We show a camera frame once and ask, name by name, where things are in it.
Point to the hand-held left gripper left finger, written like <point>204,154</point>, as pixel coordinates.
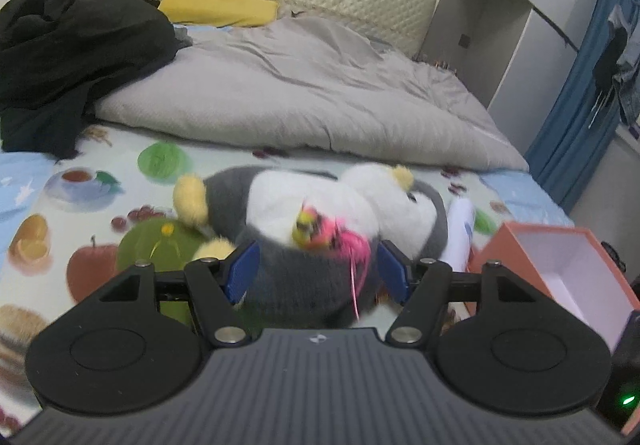
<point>242,270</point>

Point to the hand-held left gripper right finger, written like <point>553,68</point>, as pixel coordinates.
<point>392,272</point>

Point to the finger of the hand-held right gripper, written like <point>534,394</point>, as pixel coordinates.
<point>614,256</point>

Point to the orange cardboard box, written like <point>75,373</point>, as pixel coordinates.
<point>575,265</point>

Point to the grey white penguin plush toy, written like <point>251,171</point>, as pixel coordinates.
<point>280,195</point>

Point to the pink yellow feather toy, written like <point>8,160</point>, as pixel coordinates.
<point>320,227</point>

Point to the white bottle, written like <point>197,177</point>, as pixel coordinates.
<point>460,230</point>

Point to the blue curtain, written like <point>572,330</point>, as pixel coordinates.
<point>565,125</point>

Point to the fruit printed sheet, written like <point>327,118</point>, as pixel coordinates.
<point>100,205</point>

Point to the grey duvet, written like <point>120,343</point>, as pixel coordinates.
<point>300,90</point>

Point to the dark hanging clothes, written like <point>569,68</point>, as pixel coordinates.
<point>607,60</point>

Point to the grey white wardrobe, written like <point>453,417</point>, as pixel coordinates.
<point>500,25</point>

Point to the yellow pillow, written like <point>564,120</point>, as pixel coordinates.
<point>220,5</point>

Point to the black clothing pile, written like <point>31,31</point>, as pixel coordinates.
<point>75,40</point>

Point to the black wall socket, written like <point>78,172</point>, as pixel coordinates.
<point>465,41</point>

